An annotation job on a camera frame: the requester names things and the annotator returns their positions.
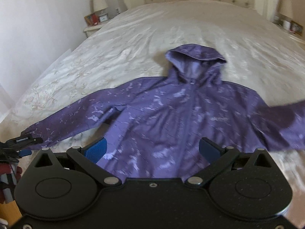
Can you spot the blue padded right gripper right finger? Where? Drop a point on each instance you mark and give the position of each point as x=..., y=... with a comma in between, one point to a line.
x=219, y=159

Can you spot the framed photo right nightstand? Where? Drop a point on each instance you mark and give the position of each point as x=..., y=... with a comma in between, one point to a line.
x=296, y=28

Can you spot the purple patterned hooded jacket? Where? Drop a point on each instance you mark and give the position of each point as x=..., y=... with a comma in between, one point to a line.
x=156, y=123

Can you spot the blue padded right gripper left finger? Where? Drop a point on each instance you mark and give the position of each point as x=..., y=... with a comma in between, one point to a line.
x=86, y=159

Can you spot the small clock on nightstand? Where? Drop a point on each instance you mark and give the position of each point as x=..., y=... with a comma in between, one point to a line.
x=103, y=18

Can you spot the white left nightstand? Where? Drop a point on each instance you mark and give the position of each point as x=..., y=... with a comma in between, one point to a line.
x=90, y=30

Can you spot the red picture frame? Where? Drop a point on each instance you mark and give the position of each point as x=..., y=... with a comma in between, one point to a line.
x=91, y=19

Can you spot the white embroidered bedspread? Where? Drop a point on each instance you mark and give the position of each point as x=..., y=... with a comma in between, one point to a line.
x=258, y=56

